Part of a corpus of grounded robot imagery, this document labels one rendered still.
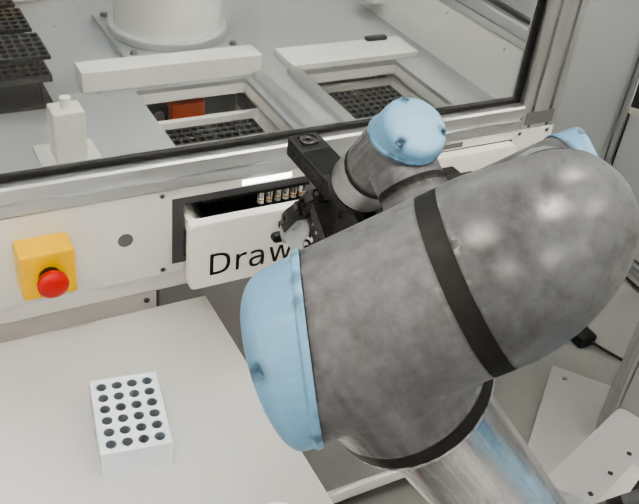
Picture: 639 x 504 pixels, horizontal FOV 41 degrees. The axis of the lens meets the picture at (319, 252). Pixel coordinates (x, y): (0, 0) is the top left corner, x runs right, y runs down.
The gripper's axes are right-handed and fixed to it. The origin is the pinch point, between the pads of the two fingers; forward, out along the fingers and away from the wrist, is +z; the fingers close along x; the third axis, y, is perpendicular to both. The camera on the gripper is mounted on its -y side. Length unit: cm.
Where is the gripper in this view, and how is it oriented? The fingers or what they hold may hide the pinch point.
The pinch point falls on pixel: (299, 230)
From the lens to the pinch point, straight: 117.8
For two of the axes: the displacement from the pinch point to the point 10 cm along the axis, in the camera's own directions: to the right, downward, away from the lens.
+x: 8.8, -2.0, 4.3
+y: 3.2, 9.2, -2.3
